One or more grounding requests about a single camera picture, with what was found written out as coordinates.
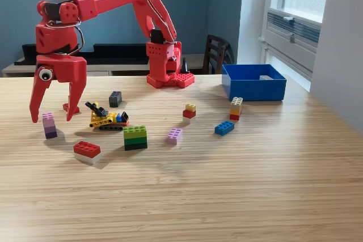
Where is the blue plastic bin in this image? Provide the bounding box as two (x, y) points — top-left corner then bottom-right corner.
(221, 63), (287, 102)

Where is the dark grey lego brick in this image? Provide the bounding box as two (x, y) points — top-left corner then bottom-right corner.
(108, 91), (123, 108)

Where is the small red lego brick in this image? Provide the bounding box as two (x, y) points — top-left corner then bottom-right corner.
(62, 102), (81, 116)

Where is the yellow red white brick stack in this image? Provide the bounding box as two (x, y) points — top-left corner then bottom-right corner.
(182, 103), (197, 124)

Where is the dark wooden chair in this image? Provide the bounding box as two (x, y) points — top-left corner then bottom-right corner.
(202, 34), (235, 75)

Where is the grey window vent grille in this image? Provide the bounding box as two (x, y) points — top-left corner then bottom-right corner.
(266, 9), (322, 45)

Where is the blue lego brick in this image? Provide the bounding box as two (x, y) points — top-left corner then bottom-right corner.
(214, 121), (235, 137)

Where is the pink and purple brick stack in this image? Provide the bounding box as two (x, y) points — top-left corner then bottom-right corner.
(41, 112), (58, 140)

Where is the pink lego brick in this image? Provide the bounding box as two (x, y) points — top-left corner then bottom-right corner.
(166, 127), (183, 146)

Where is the beige orange red brick stack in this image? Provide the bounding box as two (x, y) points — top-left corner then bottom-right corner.
(229, 96), (243, 121)

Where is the small yellow toy digger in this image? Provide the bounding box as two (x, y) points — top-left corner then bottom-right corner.
(85, 100), (130, 131)

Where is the green lego brick stack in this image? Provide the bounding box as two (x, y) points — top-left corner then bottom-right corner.
(123, 125), (148, 151)

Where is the pale wooden sideboard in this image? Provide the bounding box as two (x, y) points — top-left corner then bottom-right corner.
(1, 54), (212, 78)

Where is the red and white brick stack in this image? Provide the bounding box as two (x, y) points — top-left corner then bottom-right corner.
(73, 141), (102, 165)

